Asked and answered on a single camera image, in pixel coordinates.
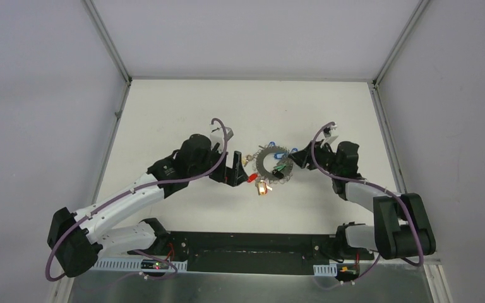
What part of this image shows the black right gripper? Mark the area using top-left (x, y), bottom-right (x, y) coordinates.
top-left (288, 139), bottom-right (341, 175)

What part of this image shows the metal key organiser ring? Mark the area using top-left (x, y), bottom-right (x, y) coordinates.
top-left (242, 142), bottom-right (300, 198)

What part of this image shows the green tagged key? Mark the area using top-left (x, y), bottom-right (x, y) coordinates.
top-left (272, 165), bottom-right (286, 175)

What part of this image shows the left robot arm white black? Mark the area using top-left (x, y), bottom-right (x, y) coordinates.
top-left (45, 128), bottom-right (248, 282)

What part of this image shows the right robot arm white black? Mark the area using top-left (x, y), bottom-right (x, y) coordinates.
top-left (289, 141), bottom-right (436, 260)

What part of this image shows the red key tag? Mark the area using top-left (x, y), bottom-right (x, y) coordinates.
top-left (247, 174), bottom-right (258, 182)

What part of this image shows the yellow key tag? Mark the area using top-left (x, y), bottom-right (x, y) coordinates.
top-left (256, 181), bottom-right (272, 196)

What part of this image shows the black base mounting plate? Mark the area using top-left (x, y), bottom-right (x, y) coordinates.
top-left (143, 232), bottom-right (374, 275)

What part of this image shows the right electronics board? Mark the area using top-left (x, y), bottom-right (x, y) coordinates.
top-left (336, 264), bottom-right (360, 283)

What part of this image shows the electronics board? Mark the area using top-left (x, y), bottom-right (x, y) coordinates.
top-left (141, 259), bottom-right (170, 270)
top-left (336, 264), bottom-right (360, 283)

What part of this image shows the left electronics board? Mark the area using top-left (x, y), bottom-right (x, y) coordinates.
top-left (141, 259), bottom-right (170, 270)

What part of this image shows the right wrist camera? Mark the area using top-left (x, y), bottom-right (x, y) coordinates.
top-left (321, 124), bottom-right (339, 145)

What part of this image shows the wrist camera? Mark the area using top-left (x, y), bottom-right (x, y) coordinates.
top-left (209, 126), bottom-right (234, 149)
top-left (321, 124), bottom-right (339, 145)

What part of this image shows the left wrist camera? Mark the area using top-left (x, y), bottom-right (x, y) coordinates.
top-left (209, 126), bottom-right (234, 149)

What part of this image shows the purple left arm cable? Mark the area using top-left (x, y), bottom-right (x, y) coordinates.
top-left (45, 117), bottom-right (230, 282)

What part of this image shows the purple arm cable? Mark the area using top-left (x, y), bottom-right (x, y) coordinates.
top-left (310, 121), bottom-right (425, 290)
top-left (45, 117), bottom-right (230, 282)

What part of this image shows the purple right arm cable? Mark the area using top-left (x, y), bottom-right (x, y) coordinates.
top-left (310, 121), bottom-right (425, 290)

